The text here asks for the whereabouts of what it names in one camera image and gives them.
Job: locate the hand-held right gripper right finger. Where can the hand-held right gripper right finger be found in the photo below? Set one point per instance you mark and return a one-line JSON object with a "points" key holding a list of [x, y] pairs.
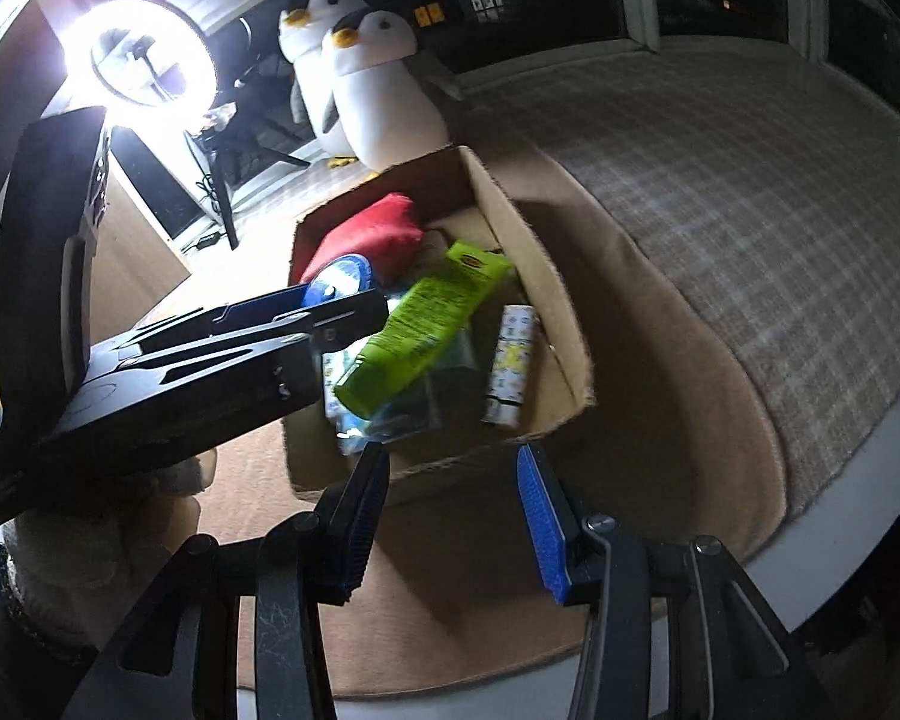
{"points": [[540, 532]]}

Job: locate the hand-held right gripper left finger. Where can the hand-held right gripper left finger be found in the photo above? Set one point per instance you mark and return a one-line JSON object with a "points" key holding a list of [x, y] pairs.
{"points": [[360, 525]]}

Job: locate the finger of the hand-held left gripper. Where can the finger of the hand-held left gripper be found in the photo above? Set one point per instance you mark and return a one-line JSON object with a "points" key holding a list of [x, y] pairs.
{"points": [[255, 379], [270, 311]]}

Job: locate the round blue lid container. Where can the round blue lid container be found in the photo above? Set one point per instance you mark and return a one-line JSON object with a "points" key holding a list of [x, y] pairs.
{"points": [[345, 277]]}

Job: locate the blue printed plastic packet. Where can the blue printed plastic packet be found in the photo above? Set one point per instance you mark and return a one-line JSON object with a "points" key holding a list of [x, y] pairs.
{"points": [[412, 412]]}

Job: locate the red fabric pouch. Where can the red fabric pouch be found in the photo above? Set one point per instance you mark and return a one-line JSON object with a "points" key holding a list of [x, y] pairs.
{"points": [[375, 232]]}

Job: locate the green tube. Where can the green tube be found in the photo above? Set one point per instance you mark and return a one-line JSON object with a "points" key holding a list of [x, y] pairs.
{"points": [[420, 322]]}

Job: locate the small patterned white tube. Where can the small patterned white tube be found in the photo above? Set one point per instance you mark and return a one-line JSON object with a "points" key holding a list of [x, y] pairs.
{"points": [[511, 360]]}

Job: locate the cardboard box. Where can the cardboard box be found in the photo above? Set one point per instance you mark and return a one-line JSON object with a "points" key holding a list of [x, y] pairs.
{"points": [[532, 270]]}

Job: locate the white floral packet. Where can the white floral packet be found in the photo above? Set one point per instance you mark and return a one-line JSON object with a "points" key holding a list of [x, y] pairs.
{"points": [[331, 382]]}

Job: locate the wooden cabinet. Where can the wooden cabinet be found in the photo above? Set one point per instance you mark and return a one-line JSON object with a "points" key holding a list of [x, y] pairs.
{"points": [[135, 255]]}

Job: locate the black tripod stand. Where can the black tripod stand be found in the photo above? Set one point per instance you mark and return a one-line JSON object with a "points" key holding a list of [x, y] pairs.
{"points": [[229, 217]]}

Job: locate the penguin plush toy dark cap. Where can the penguin plush toy dark cap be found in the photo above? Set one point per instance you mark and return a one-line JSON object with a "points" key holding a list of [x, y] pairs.
{"points": [[390, 90]]}

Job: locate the checked blanket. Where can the checked blanket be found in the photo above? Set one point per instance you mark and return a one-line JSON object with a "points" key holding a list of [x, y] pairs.
{"points": [[720, 202]]}

